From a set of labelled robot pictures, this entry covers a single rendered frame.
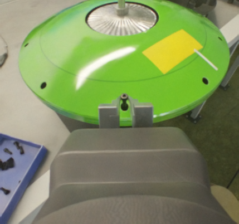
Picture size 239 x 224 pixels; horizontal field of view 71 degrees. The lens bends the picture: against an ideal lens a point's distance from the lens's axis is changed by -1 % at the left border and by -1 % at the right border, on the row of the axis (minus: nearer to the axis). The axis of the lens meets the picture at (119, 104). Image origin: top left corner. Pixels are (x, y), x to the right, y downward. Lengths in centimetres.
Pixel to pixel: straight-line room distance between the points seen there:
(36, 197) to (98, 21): 28
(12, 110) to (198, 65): 37
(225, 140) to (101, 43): 141
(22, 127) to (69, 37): 22
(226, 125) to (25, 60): 152
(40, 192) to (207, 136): 132
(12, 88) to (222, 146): 137
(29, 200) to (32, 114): 17
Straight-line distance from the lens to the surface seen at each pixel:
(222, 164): 144
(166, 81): 19
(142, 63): 19
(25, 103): 43
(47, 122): 38
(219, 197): 66
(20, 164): 35
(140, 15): 27
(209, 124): 156
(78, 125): 34
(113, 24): 25
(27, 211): 33
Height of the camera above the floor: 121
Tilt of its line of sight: 52 degrees down
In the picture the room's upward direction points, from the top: 3 degrees counter-clockwise
